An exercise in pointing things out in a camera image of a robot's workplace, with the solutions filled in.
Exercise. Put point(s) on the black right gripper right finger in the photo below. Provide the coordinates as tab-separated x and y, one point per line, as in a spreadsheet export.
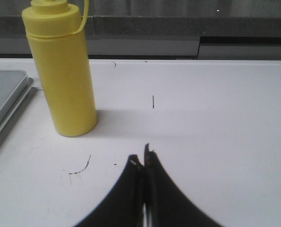
165	204

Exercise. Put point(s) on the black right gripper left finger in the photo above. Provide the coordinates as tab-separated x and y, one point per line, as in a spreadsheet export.
123	206

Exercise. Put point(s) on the yellow squeeze bottle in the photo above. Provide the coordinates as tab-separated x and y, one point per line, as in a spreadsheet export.
55	30

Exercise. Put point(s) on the grey stone counter ledge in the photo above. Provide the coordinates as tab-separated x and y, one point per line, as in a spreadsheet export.
200	38

